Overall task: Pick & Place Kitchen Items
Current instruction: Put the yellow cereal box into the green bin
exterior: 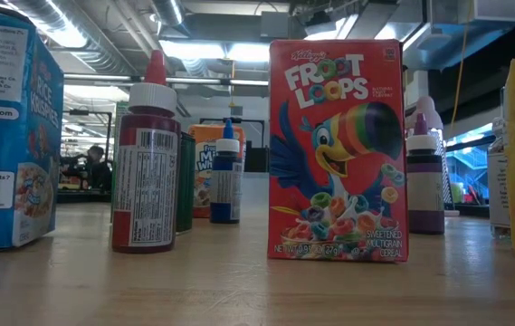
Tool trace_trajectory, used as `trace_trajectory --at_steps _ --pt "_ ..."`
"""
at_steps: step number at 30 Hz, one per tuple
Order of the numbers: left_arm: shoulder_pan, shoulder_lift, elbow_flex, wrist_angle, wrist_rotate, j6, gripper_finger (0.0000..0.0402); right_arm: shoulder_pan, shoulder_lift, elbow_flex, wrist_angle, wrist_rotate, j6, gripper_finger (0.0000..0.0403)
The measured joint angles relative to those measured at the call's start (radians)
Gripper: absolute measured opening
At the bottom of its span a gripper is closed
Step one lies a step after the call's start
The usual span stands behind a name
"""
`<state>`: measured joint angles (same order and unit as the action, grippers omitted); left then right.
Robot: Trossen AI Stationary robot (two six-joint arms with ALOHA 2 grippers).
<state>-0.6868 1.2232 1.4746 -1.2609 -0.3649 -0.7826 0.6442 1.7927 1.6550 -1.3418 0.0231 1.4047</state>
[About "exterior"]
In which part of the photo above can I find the blue food colouring bottle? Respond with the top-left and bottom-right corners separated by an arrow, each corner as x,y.
209,118 -> 243,225

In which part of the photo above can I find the orange mini cereal box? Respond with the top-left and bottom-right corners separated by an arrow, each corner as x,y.
187,124 -> 247,219

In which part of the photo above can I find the red Froot Loops box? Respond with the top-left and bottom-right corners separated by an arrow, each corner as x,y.
267,39 -> 410,263

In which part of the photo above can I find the green mini cereal box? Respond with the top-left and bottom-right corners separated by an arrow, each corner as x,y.
112,101 -> 131,137

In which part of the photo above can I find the dark green small box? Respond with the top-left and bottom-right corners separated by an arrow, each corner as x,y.
176,131 -> 197,235

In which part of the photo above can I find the red food colouring bottle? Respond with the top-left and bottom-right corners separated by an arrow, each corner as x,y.
111,49 -> 182,254

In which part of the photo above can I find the ceiling light panel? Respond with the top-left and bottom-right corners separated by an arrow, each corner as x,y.
159,39 -> 271,63

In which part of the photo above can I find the grey ceiling box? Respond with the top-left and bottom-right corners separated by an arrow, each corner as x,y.
260,11 -> 291,40

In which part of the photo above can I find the person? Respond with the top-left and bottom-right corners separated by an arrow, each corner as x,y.
60,144 -> 113,191

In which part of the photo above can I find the purple food colouring bottle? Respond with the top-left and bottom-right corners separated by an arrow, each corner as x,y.
405,112 -> 446,235

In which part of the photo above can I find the blue Rice Krispies box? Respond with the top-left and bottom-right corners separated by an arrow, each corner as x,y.
0,5 -> 65,252

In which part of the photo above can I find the yellow hanging cable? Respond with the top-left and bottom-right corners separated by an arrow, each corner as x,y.
449,0 -> 472,137

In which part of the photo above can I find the silver ventilation duct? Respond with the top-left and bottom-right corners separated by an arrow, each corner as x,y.
0,0 -> 125,76

